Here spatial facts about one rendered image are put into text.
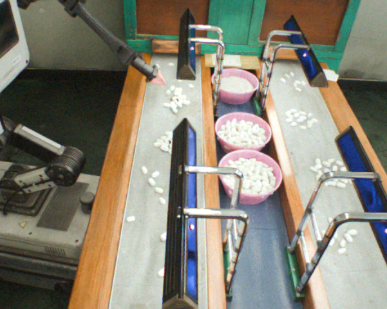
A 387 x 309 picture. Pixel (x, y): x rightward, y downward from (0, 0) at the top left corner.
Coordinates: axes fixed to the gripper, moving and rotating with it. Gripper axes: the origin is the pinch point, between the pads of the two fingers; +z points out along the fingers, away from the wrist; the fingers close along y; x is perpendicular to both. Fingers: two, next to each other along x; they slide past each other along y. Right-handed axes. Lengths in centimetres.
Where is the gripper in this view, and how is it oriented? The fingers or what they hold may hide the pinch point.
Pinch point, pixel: (163, 83)
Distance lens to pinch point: 193.0
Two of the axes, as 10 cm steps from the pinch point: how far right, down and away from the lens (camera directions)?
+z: 7.3, 5.1, 4.5
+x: -6.8, 5.5, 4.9
